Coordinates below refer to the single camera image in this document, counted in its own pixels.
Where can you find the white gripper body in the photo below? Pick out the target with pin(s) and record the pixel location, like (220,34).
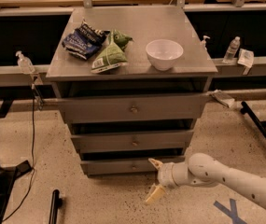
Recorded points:
(164,175)

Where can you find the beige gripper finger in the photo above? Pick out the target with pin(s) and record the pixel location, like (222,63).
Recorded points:
(155,193)
(157,164)

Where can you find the grey bottom drawer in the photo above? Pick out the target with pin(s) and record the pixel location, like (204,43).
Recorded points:
(116,166)

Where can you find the grey drawer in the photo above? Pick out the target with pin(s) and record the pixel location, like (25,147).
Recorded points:
(116,166)
(132,108)
(108,142)

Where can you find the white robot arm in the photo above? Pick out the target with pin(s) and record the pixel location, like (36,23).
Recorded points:
(203,170)

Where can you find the grey top drawer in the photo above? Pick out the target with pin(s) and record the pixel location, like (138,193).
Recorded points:
(132,108)

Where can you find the grey middle drawer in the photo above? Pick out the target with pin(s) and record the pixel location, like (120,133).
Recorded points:
(108,142)

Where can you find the grey drawer cabinet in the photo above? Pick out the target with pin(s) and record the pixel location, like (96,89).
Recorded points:
(192,73)

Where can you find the black bar on floor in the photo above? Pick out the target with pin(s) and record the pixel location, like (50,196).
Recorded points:
(56,203)

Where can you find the white bowl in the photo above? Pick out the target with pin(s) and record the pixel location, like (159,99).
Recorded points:
(163,53)

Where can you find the green chip bag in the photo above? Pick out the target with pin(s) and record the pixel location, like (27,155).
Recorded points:
(111,57)

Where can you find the small pump bottle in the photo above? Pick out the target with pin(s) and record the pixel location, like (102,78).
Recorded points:
(204,41)

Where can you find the green plush toy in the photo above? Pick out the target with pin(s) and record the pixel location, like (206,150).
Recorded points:
(120,38)

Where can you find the clear water bottle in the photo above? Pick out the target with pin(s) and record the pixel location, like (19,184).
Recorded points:
(231,50)

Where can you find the white wipes packet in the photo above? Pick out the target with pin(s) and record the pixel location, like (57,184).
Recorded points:
(246,60)

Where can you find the blue chip bag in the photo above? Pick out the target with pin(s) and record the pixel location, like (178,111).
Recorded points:
(84,41)

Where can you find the hand sanitizer pump bottle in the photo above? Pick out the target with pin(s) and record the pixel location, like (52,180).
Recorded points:
(24,63)

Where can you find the folded cloth on rail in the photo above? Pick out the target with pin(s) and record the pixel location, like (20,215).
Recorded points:
(223,98)

